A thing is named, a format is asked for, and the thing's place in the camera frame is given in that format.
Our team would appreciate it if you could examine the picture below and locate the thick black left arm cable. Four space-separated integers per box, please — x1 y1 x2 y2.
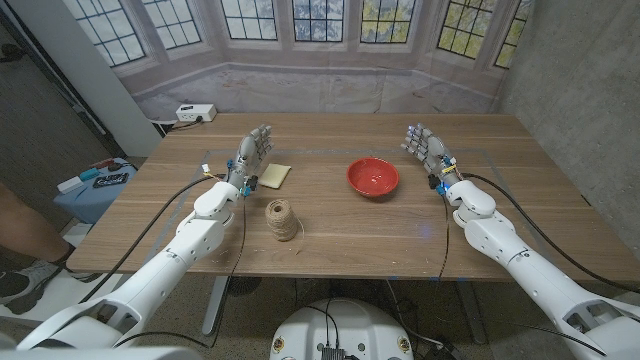
78 173 227 305

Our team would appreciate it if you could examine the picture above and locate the blue box with devices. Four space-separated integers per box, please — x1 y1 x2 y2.
53 163 139 225

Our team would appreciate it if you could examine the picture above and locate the grey table leg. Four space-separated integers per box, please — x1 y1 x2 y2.
454 280 489 345
201 275 231 337

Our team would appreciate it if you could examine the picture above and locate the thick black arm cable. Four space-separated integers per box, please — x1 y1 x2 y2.
459 172 640 295
78 173 227 305

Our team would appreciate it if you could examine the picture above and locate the thin black right elbow cable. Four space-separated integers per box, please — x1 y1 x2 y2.
502 321 607 357

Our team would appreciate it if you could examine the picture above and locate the white floor cable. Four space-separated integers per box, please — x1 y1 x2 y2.
384 279 446 350

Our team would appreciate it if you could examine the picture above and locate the thin black left wrist cable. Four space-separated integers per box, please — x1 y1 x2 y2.
113 197 248 350

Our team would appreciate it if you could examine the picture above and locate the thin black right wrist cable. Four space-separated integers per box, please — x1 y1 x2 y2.
437 193 451 281

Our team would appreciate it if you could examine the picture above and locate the grey black sneaker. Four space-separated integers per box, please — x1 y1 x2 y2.
0 259 69 316

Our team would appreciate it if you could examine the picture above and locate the black phone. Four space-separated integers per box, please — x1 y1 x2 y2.
92 172 130 190

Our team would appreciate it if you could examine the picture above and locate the white small box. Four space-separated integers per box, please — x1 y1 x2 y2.
56 175 85 195

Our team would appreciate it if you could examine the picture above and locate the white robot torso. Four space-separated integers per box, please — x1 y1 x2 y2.
269 298 415 360

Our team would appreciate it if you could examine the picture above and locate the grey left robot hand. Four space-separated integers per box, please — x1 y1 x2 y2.
225 124 275 197

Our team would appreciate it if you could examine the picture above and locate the brown twine spool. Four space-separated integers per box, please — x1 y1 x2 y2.
264 198 305 256

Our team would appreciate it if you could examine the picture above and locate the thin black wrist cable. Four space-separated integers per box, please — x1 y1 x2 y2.
437 193 451 281
113 197 248 350

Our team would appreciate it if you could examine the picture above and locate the red bowl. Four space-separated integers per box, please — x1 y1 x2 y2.
346 157 401 199

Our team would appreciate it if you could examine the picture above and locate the person's bare leg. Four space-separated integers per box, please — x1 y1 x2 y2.
0 182 76 264

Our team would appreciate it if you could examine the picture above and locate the printed window backdrop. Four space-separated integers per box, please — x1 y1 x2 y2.
62 0 534 122

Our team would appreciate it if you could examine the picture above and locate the white power strip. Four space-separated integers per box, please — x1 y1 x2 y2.
175 103 218 124

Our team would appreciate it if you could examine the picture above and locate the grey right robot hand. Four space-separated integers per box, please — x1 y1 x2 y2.
399 122 462 195

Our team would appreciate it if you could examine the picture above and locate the white floor mat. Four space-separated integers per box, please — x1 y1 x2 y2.
0 269 122 327

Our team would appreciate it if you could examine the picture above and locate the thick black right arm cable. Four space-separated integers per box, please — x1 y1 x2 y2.
459 172 640 295

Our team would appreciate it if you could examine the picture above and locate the black door handle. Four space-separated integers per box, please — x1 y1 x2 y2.
0 43 27 64

